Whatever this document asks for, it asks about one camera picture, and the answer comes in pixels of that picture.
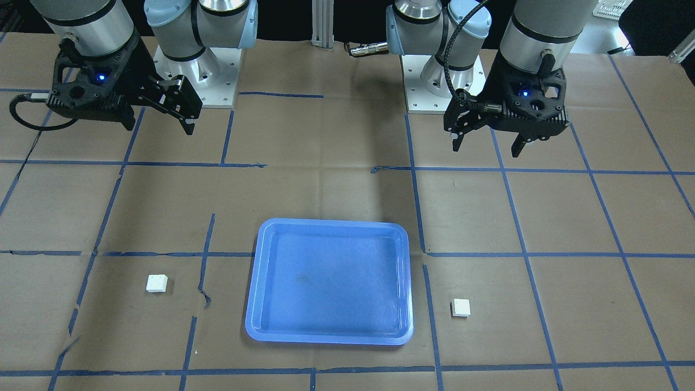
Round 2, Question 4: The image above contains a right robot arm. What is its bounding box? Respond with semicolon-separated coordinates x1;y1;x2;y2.
10;1;258;135

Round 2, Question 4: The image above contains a white block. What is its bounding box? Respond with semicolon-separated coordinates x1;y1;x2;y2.
146;274;168;294
450;299;471;318

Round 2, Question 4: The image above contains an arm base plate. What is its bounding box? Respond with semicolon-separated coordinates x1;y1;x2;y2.
400;55;486;115
154;46;244;109

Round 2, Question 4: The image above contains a blue plastic tray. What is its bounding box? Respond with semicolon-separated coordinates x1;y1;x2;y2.
245;218;415;346

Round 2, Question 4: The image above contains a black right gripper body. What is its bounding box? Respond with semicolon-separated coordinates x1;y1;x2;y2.
46;37;202;131

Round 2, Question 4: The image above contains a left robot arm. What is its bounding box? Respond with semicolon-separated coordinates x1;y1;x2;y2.
386;1;595;157

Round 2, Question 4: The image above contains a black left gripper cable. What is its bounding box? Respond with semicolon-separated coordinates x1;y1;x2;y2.
444;0;492;101

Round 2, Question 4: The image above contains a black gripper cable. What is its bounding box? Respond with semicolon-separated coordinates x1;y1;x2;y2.
444;0;492;101
9;93;79;133

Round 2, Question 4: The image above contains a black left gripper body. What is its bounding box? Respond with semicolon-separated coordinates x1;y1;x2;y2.
444;53;569;143

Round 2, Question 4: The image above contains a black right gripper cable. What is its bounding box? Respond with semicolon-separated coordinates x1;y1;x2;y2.
9;93;79;133

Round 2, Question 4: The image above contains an aluminium frame post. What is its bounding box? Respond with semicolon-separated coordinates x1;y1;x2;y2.
311;0;334;51

